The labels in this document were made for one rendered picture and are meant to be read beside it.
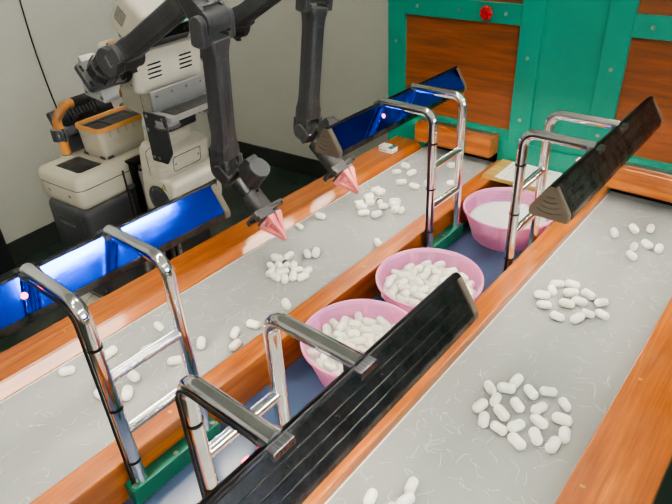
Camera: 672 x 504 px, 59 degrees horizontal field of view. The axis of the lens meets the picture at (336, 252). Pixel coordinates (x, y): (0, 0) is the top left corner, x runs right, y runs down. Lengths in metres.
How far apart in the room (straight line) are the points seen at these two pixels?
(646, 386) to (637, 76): 0.95
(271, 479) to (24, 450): 0.72
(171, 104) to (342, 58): 1.63
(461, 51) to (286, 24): 1.68
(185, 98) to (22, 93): 1.47
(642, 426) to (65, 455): 1.05
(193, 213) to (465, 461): 0.68
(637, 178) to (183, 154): 1.41
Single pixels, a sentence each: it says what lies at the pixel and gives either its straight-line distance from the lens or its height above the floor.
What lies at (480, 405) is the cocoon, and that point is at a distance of 1.19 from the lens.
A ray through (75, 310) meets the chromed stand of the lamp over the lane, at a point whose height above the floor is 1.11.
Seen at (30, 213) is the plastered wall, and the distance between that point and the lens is 3.46.
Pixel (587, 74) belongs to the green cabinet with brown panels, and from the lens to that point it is 1.96.
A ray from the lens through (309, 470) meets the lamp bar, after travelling 0.69.
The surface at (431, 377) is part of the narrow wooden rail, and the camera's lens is 1.23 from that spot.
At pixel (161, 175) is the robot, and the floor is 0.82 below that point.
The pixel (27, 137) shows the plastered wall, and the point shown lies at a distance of 3.38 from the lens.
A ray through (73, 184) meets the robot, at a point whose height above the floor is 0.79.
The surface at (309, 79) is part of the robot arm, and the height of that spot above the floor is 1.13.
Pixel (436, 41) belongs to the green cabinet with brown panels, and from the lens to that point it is 2.16.
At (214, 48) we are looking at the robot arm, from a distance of 1.46.
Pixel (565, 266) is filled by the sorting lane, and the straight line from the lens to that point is 1.64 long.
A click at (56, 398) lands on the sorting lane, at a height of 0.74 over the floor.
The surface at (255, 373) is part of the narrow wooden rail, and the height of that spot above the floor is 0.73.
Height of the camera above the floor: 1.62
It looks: 32 degrees down
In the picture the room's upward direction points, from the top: 3 degrees counter-clockwise
